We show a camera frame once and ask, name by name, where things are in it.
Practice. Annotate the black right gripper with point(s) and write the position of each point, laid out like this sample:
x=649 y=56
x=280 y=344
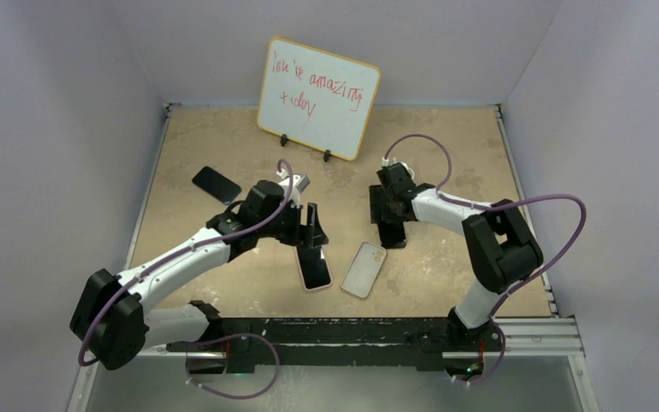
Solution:
x=378 y=196

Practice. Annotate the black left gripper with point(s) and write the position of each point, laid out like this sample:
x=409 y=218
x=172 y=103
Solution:
x=301 y=235

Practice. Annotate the green phone black screen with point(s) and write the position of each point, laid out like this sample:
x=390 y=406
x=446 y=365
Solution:
x=313 y=267

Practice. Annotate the beige phone case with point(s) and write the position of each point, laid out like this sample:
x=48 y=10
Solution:
x=363 y=270

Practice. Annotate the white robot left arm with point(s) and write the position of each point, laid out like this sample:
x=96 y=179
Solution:
x=109 y=318

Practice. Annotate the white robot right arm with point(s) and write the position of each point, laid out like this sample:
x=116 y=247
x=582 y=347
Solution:
x=502 y=250

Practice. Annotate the yellow framed whiteboard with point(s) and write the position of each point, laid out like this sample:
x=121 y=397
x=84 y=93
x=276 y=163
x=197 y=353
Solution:
x=316 y=98

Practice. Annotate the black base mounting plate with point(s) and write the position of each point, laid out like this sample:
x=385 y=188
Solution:
x=426 y=344

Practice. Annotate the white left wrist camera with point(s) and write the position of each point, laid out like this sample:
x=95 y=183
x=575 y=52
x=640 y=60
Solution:
x=293 y=184

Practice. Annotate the aluminium frame rail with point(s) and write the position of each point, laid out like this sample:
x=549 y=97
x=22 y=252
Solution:
x=519 y=336

